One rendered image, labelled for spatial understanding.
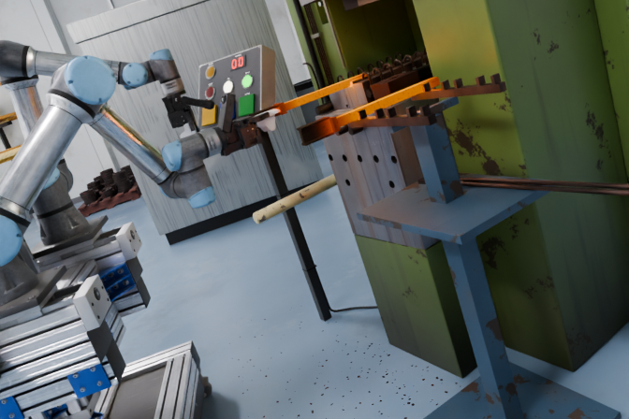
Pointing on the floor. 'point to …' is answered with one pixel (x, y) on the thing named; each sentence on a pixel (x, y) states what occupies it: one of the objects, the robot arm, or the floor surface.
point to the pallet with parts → (109, 190)
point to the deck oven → (163, 4)
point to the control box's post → (294, 227)
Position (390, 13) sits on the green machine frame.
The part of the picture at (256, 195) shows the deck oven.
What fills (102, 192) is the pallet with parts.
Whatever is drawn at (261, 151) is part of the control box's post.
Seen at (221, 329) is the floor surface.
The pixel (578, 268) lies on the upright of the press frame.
